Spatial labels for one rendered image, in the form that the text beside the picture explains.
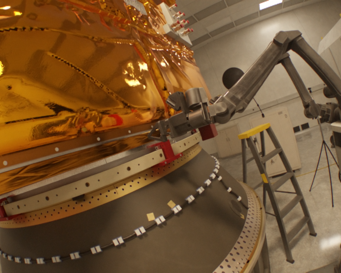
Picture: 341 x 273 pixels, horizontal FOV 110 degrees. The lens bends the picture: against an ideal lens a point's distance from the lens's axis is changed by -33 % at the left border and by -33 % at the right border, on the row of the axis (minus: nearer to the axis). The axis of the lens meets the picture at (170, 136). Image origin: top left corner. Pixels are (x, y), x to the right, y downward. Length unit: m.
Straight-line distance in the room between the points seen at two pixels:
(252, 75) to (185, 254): 0.64
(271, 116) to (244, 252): 3.50
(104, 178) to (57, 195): 0.18
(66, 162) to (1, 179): 0.19
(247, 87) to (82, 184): 0.61
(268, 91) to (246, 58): 1.73
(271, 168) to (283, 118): 1.14
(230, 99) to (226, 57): 7.89
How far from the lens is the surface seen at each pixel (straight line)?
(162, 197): 0.68
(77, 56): 0.64
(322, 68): 0.74
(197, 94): 0.57
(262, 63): 0.64
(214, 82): 8.33
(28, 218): 0.80
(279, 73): 8.21
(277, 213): 1.98
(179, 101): 0.57
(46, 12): 0.74
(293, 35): 0.77
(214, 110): 0.53
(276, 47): 0.70
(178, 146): 0.78
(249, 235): 0.88
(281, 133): 4.12
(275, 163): 4.26
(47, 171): 0.50
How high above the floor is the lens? 1.75
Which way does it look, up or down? level
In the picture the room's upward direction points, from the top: 20 degrees counter-clockwise
